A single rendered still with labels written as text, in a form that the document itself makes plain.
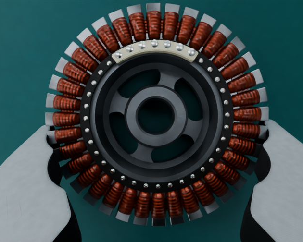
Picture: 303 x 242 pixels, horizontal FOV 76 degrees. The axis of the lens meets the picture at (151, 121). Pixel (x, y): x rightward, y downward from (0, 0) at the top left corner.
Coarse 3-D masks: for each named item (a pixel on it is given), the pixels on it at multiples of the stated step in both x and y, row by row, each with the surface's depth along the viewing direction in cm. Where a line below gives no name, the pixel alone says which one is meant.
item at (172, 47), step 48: (96, 48) 9; (144, 48) 9; (192, 48) 9; (240, 48) 10; (48, 96) 10; (96, 96) 10; (144, 96) 10; (240, 96) 9; (96, 144) 10; (144, 144) 10; (192, 144) 12; (240, 144) 9; (96, 192) 9; (144, 192) 10; (192, 192) 10
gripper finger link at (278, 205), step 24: (264, 144) 9; (288, 144) 9; (264, 168) 8; (288, 168) 7; (264, 192) 7; (288, 192) 7; (264, 216) 6; (288, 216) 6; (264, 240) 6; (288, 240) 5
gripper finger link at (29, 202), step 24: (24, 144) 9; (48, 144) 9; (0, 168) 8; (24, 168) 8; (48, 168) 8; (0, 192) 7; (24, 192) 7; (48, 192) 7; (0, 216) 6; (24, 216) 6; (48, 216) 6; (72, 216) 6; (0, 240) 6; (24, 240) 5; (48, 240) 5; (72, 240) 6
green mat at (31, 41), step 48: (0, 0) 13; (48, 0) 13; (96, 0) 13; (144, 0) 13; (192, 0) 13; (240, 0) 13; (288, 0) 13; (0, 48) 13; (48, 48) 13; (288, 48) 13; (0, 96) 13; (192, 96) 13; (288, 96) 13; (0, 144) 13; (240, 192) 13; (96, 240) 13; (144, 240) 13; (192, 240) 13; (240, 240) 13
